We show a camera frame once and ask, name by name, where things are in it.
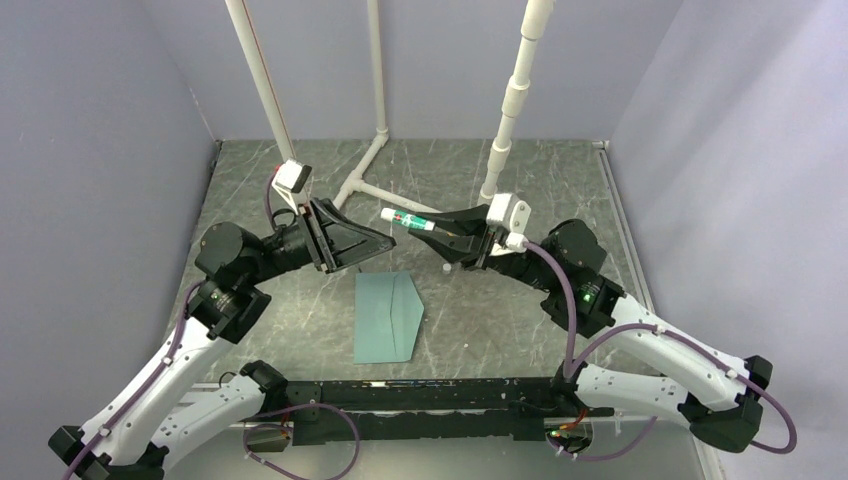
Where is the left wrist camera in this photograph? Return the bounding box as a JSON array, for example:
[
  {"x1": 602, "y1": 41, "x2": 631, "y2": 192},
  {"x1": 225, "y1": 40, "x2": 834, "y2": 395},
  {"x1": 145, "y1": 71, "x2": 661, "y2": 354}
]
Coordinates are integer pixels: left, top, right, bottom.
[{"x1": 271, "y1": 159, "x2": 312, "y2": 214}]

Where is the teal envelope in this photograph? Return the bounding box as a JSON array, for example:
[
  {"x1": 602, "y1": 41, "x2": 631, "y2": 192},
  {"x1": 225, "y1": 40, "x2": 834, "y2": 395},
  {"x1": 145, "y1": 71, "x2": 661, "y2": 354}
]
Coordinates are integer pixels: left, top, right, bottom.
[{"x1": 353, "y1": 271, "x2": 424, "y2": 365}]

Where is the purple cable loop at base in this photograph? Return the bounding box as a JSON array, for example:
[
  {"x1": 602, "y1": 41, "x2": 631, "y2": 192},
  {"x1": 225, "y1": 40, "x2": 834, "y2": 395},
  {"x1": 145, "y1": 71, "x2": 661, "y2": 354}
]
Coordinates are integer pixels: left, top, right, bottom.
[{"x1": 241, "y1": 401, "x2": 360, "y2": 480}]

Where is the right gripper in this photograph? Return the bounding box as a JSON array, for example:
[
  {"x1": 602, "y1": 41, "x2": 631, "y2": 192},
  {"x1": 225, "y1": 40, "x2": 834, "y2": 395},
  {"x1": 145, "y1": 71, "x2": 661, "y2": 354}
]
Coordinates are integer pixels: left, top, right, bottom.
[{"x1": 409, "y1": 204, "x2": 560, "y2": 293}]

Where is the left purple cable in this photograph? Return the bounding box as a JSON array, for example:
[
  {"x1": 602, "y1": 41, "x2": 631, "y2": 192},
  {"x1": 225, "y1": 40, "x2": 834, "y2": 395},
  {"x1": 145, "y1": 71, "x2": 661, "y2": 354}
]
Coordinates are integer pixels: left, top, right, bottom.
[{"x1": 62, "y1": 281, "x2": 203, "y2": 480}]

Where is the white PVC pipe frame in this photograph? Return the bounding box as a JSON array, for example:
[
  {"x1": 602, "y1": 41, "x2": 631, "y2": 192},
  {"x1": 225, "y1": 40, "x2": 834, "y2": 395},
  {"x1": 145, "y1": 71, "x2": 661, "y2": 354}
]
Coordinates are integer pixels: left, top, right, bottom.
[{"x1": 225, "y1": 1, "x2": 556, "y2": 213}]

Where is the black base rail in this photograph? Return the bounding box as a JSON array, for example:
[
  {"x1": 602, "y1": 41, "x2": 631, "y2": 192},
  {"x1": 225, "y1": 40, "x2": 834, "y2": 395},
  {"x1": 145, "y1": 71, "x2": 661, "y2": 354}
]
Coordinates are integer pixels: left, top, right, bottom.
[{"x1": 247, "y1": 377, "x2": 613, "y2": 446}]

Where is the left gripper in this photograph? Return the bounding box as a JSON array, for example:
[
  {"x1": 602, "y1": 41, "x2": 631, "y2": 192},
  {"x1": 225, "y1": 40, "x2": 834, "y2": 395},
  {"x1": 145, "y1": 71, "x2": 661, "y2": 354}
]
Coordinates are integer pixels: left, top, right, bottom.
[{"x1": 243, "y1": 195, "x2": 395, "y2": 285}]

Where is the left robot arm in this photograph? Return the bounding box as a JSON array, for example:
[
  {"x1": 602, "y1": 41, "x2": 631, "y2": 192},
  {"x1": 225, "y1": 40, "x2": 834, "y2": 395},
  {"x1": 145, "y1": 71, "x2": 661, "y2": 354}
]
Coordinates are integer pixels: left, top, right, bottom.
[{"x1": 49, "y1": 199, "x2": 395, "y2": 479}]

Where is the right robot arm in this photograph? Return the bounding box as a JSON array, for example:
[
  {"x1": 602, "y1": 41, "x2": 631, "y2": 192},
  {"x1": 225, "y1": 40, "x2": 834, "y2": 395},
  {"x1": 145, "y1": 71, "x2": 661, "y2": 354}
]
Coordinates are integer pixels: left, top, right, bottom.
[{"x1": 410, "y1": 206, "x2": 772, "y2": 453}]

